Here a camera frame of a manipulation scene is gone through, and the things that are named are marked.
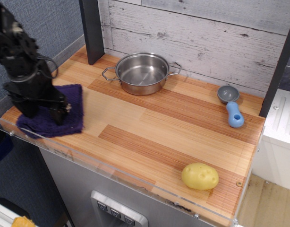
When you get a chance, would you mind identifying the yellow toy potato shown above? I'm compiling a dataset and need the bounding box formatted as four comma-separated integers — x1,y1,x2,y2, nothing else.
181,163,219,190

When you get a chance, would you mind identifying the white side cabinet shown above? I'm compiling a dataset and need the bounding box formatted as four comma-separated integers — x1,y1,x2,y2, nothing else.
252,89,290,189

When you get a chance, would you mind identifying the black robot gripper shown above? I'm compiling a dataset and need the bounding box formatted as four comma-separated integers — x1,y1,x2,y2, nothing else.
0,35,72,125

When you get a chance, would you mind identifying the dark vertical post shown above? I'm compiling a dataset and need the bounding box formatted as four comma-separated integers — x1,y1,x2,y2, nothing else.
259,29,290,118
79,0,105,65

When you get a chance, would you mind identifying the stainless steel pot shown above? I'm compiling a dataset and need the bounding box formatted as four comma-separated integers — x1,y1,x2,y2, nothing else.
102,52,182,96

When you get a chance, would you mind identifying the dark left vertical post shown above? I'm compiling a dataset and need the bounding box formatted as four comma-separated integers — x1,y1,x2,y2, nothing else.
79,0,105,65

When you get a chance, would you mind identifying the clear acrylic table guard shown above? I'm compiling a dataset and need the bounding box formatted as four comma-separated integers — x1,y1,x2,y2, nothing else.
0,34,265,227

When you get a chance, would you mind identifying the blue grey toy scoop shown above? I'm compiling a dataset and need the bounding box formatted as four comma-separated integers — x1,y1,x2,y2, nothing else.
217,86,244,128

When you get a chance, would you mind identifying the silver dispenser button panel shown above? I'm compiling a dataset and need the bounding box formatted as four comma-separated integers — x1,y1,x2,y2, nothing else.
90,190,149,227

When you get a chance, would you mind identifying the purple terry cloth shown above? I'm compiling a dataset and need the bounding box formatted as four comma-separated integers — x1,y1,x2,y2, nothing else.
16,84,85,140

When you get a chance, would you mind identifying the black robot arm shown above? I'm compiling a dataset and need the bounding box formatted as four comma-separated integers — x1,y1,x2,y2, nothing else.
0,3,71,125

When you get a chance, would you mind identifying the dark right vertical post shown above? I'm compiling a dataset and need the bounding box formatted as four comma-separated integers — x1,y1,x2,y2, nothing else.
259,29,290,118

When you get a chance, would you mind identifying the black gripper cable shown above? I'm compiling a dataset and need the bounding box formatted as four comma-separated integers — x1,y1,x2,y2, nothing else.
11,55,59,83

